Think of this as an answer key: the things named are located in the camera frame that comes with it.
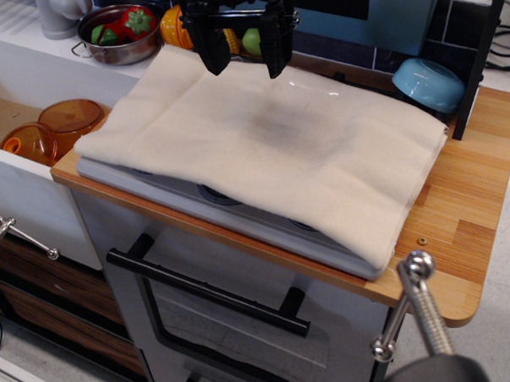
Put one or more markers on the light blue bowl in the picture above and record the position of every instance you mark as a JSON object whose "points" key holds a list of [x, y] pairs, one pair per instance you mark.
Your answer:
{"points": [[429, 84]]}

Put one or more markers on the grey toy stovetop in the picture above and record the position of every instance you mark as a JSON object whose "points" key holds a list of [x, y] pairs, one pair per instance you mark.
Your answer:
{"points": [[208, 204]]}

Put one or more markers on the red toy strawberry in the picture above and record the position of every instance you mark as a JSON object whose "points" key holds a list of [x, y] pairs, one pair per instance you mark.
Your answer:
{"points": [[138, 22]]}

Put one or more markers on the grey faucet base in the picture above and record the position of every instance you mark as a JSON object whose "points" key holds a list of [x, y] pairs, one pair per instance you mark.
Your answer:
{"points": [[60, 18]]}

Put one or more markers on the white toy oven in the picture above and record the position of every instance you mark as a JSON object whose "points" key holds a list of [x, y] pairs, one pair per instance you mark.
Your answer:
{"points": [[195, 306]]}

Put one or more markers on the wooden drawer unit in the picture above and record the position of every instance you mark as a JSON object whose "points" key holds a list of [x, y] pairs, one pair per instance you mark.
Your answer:
{"points": [[67, 303]]}

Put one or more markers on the left metal clamp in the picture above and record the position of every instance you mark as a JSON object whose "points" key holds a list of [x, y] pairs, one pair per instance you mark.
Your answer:
{"points": [[8, 229]]}

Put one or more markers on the metal clamp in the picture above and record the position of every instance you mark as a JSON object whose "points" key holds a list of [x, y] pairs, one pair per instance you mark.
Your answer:
{"points": [[8, 229], [442, 364]]}

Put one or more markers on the yellow toy corn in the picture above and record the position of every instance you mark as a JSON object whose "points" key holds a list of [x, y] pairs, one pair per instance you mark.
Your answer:
{"points": [[232, 40]]}

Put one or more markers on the light blue toy microwave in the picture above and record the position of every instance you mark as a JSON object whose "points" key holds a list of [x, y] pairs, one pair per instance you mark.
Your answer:
{"points": [[352, 31]]}

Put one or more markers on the green toy apple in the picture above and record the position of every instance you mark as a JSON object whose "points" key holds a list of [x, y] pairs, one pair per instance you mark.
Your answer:
{"points": [[251, 42]]}

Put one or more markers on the black metal post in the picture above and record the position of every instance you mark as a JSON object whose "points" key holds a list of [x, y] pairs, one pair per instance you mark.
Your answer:
{"points": [[466, 105]]}

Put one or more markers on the black oven door handle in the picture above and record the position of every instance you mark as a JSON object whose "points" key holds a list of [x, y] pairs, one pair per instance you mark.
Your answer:
{"points": [[285, 317]]}

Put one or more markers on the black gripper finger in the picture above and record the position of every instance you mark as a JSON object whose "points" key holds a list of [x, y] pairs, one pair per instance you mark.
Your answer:
{"points": [[275, 42], [211, 44]]}

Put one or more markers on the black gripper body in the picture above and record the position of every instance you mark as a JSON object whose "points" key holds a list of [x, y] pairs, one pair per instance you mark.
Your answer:
{"points": [[201, 17]]}

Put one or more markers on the orange plastic lid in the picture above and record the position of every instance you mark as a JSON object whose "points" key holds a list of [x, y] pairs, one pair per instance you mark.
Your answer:
{"points": [[70, 116]]}

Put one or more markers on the white toy sink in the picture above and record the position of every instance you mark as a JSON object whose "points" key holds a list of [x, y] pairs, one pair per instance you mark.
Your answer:
{"points": [[36, 72]]}

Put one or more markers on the cream cloth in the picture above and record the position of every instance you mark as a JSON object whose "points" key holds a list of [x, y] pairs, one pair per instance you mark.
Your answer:
{"points": [[346, 161]]}

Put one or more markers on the orange toy fruit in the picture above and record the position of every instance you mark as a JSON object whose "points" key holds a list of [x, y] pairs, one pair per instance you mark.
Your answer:
{"points": [[172, 29]]}

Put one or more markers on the green toy pepper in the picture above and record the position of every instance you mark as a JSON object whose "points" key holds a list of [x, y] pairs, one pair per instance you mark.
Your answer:
{"points": [[104, 35]]}

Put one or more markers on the right metal clamp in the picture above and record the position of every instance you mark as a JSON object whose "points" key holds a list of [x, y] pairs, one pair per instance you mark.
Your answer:
{"points": [[442, 364]]}

